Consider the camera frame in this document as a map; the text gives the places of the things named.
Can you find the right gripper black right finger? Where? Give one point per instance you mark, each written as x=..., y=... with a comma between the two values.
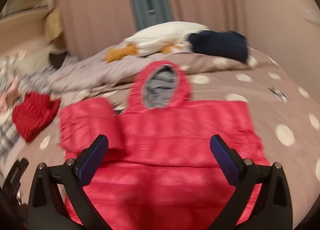
x=273, y=207

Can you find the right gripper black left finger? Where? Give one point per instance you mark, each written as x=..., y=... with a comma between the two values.
x=46, y=207

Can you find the red puffer down jacket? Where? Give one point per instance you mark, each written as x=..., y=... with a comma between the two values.
x=159, y=172

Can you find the plaid clothes pile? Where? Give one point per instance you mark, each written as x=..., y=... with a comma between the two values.
x=10, y=97

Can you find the dark red folded garment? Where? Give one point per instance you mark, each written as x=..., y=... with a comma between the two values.
x=34, y=114

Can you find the taupe polka dot duvet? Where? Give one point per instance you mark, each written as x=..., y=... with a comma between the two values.
x=284, y=116

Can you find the lilac grey crumpled blanket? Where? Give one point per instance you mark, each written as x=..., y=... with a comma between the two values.
x=86, y=74

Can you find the small black garment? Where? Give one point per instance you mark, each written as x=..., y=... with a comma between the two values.
x=57, y=59

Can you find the folded navy blue garment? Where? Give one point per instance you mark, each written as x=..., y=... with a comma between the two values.
x=231, y=44

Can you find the woven straw basket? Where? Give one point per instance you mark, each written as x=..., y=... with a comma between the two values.
x=53, y=25

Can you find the white plush goose toy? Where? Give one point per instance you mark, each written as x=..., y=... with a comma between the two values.
x=162, y=38

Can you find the pink pleated curtain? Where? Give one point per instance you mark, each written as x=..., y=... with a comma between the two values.
x=89, y=26

